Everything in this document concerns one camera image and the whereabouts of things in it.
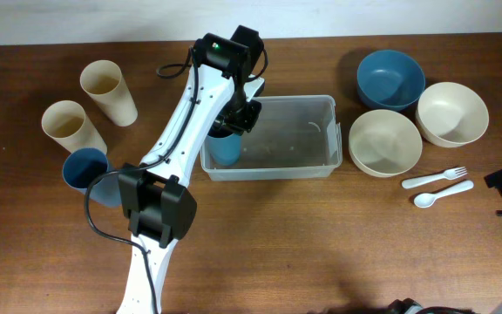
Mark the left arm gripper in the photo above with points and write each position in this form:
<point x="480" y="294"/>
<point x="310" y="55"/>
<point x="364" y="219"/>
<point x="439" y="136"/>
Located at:
<point x="247" y="125"/>

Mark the beige bowl right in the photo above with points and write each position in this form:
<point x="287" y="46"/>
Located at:
<point x="451" y="115"/>

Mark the beige bowl left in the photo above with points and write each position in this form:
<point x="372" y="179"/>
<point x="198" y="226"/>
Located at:
<point x="383" y="143"/>

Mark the blue cup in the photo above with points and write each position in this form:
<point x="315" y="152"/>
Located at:
<point x="85" y="165"/>
<point x="225" y="147"/>

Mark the beige cup far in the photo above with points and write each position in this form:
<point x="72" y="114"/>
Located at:
<point x="104" y="83"/>

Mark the beige cup near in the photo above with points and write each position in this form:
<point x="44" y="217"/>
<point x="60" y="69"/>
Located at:
<point x="67" y="123"/>

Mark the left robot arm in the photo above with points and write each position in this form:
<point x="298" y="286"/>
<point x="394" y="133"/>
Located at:
<point x="219" y="98"/>

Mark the white plastic fork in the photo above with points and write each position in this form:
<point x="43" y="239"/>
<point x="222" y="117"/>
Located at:
<point x="449" y="174"/>

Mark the clear plastic container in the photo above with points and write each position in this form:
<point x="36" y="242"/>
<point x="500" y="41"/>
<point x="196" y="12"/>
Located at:
<point x="295" y="137"/>

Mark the beige cup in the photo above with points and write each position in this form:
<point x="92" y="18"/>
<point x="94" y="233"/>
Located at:
<point x="104" y="83"/>
<point x="67" y="123"/>

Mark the blue bowl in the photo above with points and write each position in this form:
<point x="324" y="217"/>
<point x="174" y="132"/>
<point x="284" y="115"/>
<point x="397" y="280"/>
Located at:
<point x="390" y="80"/>

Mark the white plastic spoon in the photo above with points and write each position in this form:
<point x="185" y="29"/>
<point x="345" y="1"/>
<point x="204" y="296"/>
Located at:
<point x="426" y="200"/>

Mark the beige bowl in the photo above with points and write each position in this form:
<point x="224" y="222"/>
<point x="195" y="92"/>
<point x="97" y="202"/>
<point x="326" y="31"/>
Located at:
<point x="451" y="115"/>
<point x="383" y="143"/>

